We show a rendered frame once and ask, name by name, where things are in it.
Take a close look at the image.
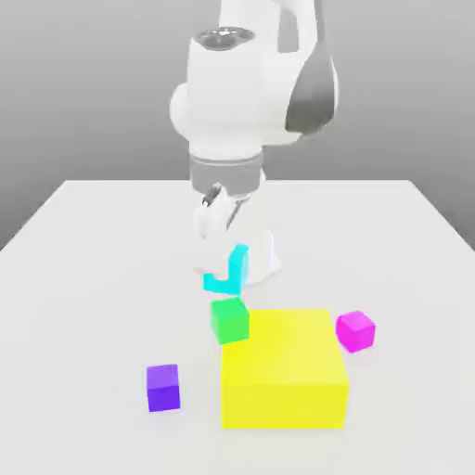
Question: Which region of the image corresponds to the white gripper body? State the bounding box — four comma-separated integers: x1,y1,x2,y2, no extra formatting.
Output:
192,190,252,277

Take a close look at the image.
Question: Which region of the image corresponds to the small green cube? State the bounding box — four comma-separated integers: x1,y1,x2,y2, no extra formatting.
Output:
210,296,250,346

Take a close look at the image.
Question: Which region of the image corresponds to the small purple cube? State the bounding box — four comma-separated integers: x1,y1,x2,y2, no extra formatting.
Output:
146,363,182,414

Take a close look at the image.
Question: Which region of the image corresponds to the small magenta cube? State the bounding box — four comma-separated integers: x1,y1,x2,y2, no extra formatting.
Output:
335,310,377,354

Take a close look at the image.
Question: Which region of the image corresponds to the large yellow box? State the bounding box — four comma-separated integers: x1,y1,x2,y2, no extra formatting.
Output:
221,308,350,430

